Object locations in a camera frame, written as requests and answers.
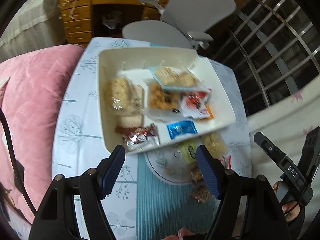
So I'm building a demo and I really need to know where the clear nut bar packet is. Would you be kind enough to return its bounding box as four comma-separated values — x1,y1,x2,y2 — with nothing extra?
189,164,204,183
191,184,212,204

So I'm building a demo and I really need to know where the person's right hand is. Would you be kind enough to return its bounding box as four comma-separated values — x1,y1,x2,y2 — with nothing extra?
273,181,307,233

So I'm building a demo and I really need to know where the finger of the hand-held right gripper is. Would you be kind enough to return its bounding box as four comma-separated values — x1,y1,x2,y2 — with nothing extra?
254,131,288,168
301,126,320,182

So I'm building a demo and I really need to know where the green snack packet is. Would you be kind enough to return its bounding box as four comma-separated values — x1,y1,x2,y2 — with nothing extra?
179,141,198,164

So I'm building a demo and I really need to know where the blue snack packet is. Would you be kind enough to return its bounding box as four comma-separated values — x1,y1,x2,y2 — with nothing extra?
166,120,198,139

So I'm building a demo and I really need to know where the wooden desk with drawers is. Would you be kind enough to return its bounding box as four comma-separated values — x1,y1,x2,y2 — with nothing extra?
59,0,176,44

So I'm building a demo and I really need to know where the person's pink trouser leg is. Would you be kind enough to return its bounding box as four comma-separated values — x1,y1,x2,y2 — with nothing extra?
165,227,200,240

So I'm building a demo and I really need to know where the white flowered curtain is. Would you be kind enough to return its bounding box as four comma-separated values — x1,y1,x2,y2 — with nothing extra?
246,80,320,240

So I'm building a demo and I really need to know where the yellow puffed pastry packet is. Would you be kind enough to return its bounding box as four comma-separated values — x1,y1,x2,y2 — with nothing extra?
104,77,132,113

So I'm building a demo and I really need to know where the tree printed tablecloth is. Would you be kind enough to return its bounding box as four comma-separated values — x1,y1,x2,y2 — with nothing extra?
51,37,253,240

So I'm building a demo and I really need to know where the red white striped packet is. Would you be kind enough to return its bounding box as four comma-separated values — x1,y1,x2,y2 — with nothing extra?
220,155,233,171

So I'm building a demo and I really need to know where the pink blanket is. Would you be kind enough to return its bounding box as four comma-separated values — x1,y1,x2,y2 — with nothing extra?
0,44,86,230

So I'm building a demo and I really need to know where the plastic bag under desk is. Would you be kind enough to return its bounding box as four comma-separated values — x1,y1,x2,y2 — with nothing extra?
101,10,123,29

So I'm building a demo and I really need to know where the white cable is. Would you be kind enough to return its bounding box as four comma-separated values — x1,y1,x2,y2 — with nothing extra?
60,0,83,21

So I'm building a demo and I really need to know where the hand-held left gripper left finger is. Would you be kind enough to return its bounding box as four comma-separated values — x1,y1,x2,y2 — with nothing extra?
29,144,126,240

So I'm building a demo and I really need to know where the white plastic storage box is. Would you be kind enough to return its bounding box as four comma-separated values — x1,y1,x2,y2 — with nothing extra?
97,46,237,154

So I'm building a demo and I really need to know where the long cracker packet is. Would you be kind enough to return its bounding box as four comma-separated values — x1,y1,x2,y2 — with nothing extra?
148,65,201,91

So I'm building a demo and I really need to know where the metal window grille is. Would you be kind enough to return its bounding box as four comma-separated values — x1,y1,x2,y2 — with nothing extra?
207,0,320,116

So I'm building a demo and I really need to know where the orange nut cake packet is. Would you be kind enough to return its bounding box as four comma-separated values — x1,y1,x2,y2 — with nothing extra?
144,81,183,119

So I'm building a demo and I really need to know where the white lace cover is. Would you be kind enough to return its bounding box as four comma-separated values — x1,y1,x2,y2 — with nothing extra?
0,0,66,63

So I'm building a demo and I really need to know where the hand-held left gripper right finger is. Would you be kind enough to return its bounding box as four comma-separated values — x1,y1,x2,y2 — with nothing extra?
196,144,293,240

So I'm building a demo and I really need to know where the white red snack packet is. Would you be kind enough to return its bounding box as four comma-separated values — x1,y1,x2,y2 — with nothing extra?
180,90,213,119

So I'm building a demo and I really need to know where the clear puffed snack packet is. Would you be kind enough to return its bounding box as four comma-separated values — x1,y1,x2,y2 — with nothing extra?
201,132,228,159

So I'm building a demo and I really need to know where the black cable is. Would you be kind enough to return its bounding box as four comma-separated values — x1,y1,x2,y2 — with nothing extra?
0,109,38,213

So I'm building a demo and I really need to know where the brown silver snack packet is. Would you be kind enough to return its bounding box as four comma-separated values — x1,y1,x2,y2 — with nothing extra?
114,123,161,153

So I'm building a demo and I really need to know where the grey office chair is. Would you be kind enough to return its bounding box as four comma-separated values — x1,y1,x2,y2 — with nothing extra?
122,0,240,51

